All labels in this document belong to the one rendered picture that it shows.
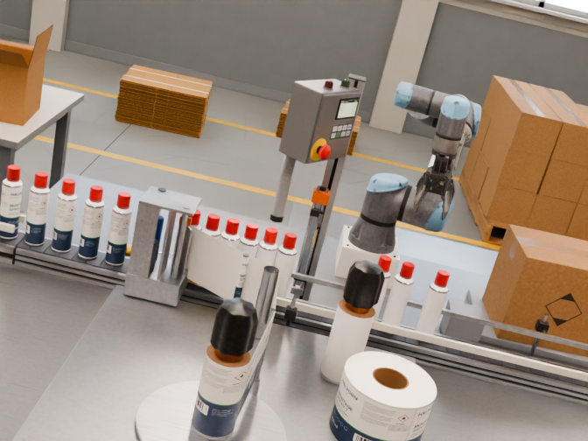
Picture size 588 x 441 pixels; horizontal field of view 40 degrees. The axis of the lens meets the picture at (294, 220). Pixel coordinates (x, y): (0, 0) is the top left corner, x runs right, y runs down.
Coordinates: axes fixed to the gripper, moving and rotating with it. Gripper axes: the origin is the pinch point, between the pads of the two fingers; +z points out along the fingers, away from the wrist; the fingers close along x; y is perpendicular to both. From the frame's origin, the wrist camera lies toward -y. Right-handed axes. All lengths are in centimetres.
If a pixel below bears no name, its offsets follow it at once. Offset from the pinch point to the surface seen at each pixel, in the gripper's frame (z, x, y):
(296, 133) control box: -26, -34, 38
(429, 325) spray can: 18.2, 9.5, 34.1
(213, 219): 0, -50, 46
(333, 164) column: -15.9, -26.2, 25.0
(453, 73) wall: 65, -46, -513
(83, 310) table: 23, -73, 69
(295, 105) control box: -33, -36, 37
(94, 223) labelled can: 7, -81, 53
